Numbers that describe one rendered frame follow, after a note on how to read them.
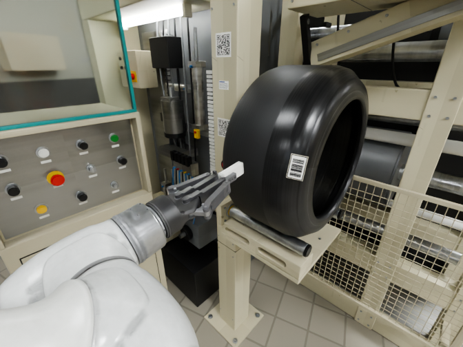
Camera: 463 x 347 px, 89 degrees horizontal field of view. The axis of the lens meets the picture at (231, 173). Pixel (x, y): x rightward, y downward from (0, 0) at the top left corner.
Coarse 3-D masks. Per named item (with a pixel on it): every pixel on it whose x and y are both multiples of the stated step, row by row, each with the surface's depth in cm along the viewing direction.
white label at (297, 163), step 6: (294, 156) 56; (300, 156) 55; (306, 156) 55; (294, 162) 56; (300, 162) 56; (306, 162) 55; (288, 168) 57; (294, 168) 56; (300, 168) 56; (288, 174) 57; (294, 174) 57; (300, 174) 56; (300, 180) 57
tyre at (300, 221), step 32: (256, 96) 65; (288, 96) 60; (320, 96) 57; (352, 96) 64; (256, 128) 62; (288, 128) 57; (320, 128) 56; (352, 128) 93; (224, 160) 71; (256, 160) 62; (288, 160) 57; (320, 160) 104; (352, 160) 90; (256, 192) 65; (288, 192) 60; (320, 192) 100; (288, 224) 67; (320, 224) 78
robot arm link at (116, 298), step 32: (64, 288) 22; (96, 288) 22; (128, 288) 23; (160, 288) 26; (0, 320) 17; (32, 320) 18; (64, 320) 19; (96, 320) 19; (128, 320) 20; (160, 320) 21
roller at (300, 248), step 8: (232, 208) 96; (232, 216) 95; (240, 216) 92; (248, 216) 90; (248, 224) 90; (256, 224) 87; (264, 224) 86; (264, 232) 85; (272, 232) 83; (280, 232) 82; (280, 240) 81; (288, 240) 79; (296, 240) 78; (296, 248) 77; (304, 248) 75; (304, 256) 76
